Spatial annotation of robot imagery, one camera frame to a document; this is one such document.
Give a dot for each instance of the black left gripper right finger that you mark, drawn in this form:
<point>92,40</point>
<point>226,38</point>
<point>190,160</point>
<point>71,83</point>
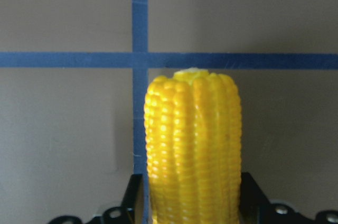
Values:
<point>255,207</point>

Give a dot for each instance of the yellow corn cob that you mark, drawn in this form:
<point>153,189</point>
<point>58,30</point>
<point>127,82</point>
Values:
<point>193,129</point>

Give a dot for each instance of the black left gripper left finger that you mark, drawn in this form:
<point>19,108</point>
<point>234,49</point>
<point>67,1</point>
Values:
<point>131,208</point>

